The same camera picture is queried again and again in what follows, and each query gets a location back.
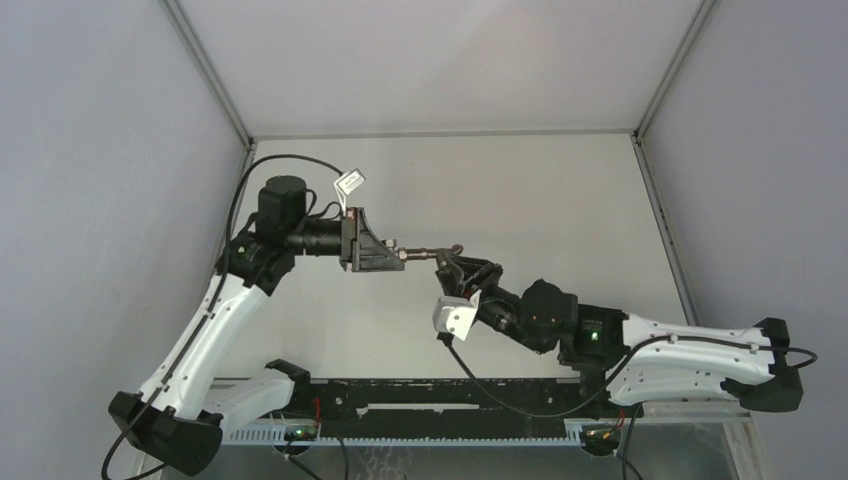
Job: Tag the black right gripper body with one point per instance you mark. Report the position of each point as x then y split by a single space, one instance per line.
502 308

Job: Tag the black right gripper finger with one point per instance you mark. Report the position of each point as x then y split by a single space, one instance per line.
473 273
455 283

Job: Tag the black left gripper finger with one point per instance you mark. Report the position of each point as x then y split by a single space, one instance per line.
378 262
374 232

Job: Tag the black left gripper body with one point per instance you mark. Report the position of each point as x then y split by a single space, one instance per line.
330 237

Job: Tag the metal elbow pipe fitting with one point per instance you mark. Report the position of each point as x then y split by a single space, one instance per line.
396 249

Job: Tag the metal water faucet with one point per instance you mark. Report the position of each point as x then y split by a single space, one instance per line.
430 255

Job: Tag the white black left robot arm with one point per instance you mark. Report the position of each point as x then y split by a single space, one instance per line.
171 417

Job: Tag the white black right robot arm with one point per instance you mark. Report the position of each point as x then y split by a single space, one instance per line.
622 358

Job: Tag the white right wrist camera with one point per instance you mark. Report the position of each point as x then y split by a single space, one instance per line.
455 315

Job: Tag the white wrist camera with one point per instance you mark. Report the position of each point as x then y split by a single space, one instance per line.
455 315
347 183

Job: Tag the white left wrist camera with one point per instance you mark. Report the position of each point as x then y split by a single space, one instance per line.
347 183

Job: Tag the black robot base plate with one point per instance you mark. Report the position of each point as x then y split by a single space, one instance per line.
446 407

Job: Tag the white slotted cable duct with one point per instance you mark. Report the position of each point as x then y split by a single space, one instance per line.
259 434

